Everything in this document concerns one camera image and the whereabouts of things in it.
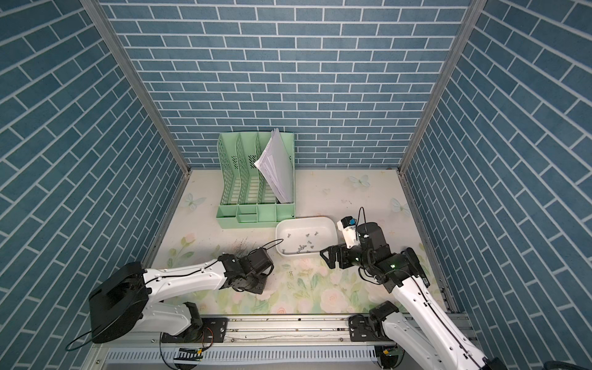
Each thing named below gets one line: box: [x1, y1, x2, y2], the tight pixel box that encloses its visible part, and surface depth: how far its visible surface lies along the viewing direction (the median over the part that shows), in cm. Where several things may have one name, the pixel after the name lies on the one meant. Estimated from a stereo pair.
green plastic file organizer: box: [215, 131, 296, 229], surface depth 104 cm
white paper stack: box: [254, 127, 294, 204], surface depth 92 cm
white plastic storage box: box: [275, 216, 339, 256], surface depth 98 cm
